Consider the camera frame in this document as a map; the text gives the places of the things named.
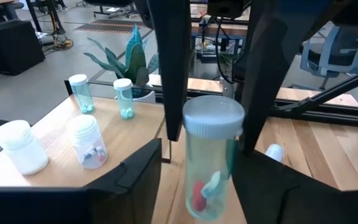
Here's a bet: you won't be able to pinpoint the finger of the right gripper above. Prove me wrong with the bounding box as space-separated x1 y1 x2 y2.
147 0 193 142
240 0 288 156

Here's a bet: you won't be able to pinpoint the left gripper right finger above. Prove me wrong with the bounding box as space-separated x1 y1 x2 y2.
231 151 344 224

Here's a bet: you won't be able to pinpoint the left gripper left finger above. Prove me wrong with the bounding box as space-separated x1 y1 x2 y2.
85 138 163 224

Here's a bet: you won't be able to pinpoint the small green pill bottle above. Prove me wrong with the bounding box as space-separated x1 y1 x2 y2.
68 73 95 114
112 77 135 120

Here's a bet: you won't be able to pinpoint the clear vial with red pill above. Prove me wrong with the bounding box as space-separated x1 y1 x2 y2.
182 95 246 222

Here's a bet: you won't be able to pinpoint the clear plastic jar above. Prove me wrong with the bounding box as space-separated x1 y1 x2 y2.
66 114 109 170

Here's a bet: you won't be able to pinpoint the wooden shelf black legs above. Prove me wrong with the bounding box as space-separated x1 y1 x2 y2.
0 79 173 187

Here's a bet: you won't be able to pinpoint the green snake plant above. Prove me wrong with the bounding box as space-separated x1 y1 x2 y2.
83 24 160 88

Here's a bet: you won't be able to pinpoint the white plant pot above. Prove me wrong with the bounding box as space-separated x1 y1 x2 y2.
132 88 157 105

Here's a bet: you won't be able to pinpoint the grey office chair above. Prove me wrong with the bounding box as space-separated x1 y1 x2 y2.
300 24 358 91

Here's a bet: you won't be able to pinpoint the red striped floor mat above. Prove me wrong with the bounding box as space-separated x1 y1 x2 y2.
75 19 149 34

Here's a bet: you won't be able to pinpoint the black cabinet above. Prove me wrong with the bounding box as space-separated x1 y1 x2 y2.
0 19 46 77

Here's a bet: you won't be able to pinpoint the yellow cable coil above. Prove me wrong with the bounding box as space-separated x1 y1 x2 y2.
44 32 74 52

